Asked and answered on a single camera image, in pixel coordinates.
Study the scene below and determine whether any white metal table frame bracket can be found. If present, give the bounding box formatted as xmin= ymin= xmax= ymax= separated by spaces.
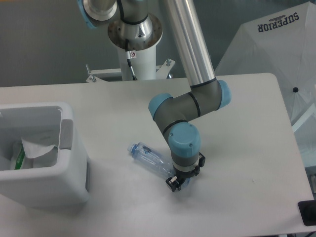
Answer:
xmin=85 ymin=58 xmax=176 ymax=83

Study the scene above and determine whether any clear plastic water bottle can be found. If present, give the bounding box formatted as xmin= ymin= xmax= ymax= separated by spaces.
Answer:
xmin=127 ymin=142 xmax=175 ymax=180

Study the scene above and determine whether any white plastic trash can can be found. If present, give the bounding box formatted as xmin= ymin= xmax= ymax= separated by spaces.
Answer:
xmin=0 ymin=102 xmax=89 ymax=207

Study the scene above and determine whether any black device at table corner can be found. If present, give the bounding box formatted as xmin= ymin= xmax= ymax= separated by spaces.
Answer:
xmin=298 ymin=200 xmax=316 ymax=226

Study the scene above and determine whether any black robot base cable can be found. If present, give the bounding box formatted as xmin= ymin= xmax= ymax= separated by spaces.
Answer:
xmin=124 ymin=39 xmax=138 ymax=81

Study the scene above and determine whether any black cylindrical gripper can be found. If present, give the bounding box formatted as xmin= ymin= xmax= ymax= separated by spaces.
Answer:
xmin=165 ymin=153 xmax=206 ymax=192

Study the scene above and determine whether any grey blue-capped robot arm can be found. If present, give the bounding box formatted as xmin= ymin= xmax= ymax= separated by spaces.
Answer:
xmin=77 ymin=0 xmax=231 ymax=191

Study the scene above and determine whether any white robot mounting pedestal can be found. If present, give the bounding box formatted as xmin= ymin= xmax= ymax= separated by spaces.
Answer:
xmin=117 ymin=46 xmax=156 ymax=81

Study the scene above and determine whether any green white trash in bin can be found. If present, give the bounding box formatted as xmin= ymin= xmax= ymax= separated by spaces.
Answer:
xmin=10 ymin=142 xmax=26 ymax=170

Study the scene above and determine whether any white umbrella with SUPERIOR print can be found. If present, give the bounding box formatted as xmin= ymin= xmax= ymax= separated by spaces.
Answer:
xmin=215 ymin=2 xmax=316 ymax=124

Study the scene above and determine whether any clear plastic wrapper with barcode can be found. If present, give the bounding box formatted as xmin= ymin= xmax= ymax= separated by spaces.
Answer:
xmin=21 ymin=137 xmax=58 ymax=159

